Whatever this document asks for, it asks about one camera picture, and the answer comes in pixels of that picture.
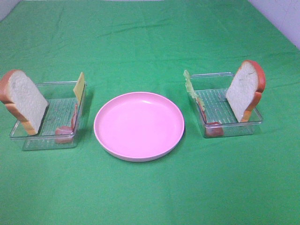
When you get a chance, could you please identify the green toy lettuce leaf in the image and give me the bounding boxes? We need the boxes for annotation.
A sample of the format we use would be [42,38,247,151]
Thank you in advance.
[183,70,205,112]

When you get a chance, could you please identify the toy bacon strip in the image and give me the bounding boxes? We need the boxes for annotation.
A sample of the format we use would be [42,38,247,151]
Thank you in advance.
[55,103,78,144]
[196,97,224,137]

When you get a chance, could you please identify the yellow toy cheese slice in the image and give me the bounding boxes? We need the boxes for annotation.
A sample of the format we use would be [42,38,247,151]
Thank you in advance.
[73,72,85,105]

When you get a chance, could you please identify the toy bread slice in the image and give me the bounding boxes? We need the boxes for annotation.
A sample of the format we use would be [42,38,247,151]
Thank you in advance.
[0,69,48,135]
[225,60,266,122]

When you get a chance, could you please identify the pink round plate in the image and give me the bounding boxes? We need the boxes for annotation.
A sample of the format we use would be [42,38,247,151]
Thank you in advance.
[94,92,185,162]

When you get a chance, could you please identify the right clear plastic tray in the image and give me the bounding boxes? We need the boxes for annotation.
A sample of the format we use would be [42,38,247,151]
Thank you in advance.
[188,72,263,138]

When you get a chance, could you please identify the clear plastic tray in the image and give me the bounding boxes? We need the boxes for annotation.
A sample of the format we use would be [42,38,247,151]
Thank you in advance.
[9,81,87,151]
[188,72,263,138]

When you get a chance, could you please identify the green tablecloth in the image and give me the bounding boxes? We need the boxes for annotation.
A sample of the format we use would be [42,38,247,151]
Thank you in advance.
[0,0,300,225]

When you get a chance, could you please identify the left clear plastic tray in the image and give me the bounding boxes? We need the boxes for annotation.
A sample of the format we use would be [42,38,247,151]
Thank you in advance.
[9,81,87,151]

